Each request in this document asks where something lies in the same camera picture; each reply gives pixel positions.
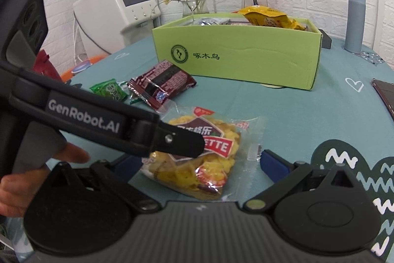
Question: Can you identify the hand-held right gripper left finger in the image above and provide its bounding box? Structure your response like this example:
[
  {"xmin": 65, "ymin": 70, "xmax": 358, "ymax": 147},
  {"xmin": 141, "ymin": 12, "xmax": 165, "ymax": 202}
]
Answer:
[{"xmin": 46, "ymin": 155, "xmax": 164, "ymax": 214}]

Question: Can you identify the yellow snack packet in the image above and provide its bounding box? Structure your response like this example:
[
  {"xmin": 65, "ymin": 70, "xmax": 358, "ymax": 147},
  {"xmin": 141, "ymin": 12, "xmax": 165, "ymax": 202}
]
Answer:
[{"xmin": 236, "ymin": 5, "xmax": 306, "ymax": 31}]

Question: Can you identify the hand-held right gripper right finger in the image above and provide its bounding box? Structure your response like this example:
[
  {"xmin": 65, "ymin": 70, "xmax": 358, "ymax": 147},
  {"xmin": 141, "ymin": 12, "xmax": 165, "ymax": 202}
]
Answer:
[{"xmin": 243, "ymin": 149, "xmax": 358, "ymax": 216}]

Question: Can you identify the smartphone in clear case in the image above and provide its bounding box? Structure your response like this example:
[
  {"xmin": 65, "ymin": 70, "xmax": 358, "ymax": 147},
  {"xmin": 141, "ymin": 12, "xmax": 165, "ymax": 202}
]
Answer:
[{"xmin": 371, "ymin": 78, "xmax": 394, "ymax": 121}]

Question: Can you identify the silver foil snack packet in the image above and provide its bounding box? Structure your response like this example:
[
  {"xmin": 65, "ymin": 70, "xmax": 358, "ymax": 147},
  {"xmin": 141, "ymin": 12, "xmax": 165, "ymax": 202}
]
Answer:
[{"xmin": 192, "ymin": 17, "xmax": 230, "ymax": 27}]

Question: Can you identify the green cardboard box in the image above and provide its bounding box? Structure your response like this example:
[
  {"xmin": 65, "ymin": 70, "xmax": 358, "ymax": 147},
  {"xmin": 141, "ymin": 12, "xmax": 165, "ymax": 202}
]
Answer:
[{"xmin": 151, "ymin": 13, "xmax": 324, "ymax": 91}]

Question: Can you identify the red cloth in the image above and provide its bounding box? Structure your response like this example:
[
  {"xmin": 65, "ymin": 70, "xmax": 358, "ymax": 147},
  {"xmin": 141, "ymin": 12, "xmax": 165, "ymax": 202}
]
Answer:
[{"xmin": 32, "ymin": 49, "xmax": 63, "ymax": 82}]

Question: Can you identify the small black box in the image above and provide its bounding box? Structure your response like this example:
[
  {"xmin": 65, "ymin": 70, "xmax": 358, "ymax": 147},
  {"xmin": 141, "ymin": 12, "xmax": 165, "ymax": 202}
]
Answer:
[{"xmin": 319, "ymin": 29, "xmax": 332, "ymax": 50}]

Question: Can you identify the dark brown snack packet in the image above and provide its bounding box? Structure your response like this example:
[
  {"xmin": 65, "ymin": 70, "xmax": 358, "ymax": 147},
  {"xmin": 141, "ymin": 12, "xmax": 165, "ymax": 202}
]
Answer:
[{"xmin": 127, "ymin": 59, "xmax": 197, "ymax": 111}]

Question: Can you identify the white machine with screen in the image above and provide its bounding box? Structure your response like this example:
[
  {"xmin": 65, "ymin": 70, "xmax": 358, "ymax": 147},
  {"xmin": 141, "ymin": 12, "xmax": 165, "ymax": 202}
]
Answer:
[{"xmin": 73, "ymin": 0, "xmax": 161, "ymax": 58}]

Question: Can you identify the clear packet of yellow chips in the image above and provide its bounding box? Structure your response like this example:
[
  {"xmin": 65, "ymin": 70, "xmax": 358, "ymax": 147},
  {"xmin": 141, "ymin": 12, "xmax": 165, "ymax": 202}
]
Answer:
[{"xmin": 140, "ymin": 105, "xmax": 267, "ymax": 201}]

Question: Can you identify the green snack packet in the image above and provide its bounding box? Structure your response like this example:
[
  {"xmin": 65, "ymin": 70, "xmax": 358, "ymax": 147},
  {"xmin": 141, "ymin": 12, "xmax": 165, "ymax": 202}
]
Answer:
[{"xmin": 89, "ymin": 79, "xmax": 127, "ymax": 102}]

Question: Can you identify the teal printed tablecloth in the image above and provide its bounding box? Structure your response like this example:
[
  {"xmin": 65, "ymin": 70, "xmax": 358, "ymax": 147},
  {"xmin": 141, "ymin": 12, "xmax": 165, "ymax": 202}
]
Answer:
[{"xmin": 0, "ymin": 32, "xmax": 394, "ymax": 263}]

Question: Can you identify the person's left hand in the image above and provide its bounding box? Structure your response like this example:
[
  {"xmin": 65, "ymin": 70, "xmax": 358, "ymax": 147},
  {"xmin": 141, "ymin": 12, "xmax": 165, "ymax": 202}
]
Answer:
[{"xmin": 0, "ymin": 142, "xmax": 90, "ymax": 218}]

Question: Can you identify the orange basin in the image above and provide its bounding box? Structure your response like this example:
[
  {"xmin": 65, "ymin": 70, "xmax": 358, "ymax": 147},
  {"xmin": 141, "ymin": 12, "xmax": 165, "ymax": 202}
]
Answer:
[{"xmin": 60, "ymin": 54, "xmax": 109, "ymax": 84}]

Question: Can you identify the grey cylinder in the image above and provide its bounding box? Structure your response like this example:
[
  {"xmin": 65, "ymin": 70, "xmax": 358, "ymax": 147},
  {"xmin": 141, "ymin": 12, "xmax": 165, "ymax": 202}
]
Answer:
[{"xmin": 344, "ymin": 0, "xmax": 367, "ymax": 54}]

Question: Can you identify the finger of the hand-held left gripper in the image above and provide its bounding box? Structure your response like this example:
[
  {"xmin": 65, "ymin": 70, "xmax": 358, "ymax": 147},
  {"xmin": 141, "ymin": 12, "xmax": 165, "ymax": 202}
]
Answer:
[{"xmin": 132, "ymin": 116, "xmax": 208, "ymax": 159}]

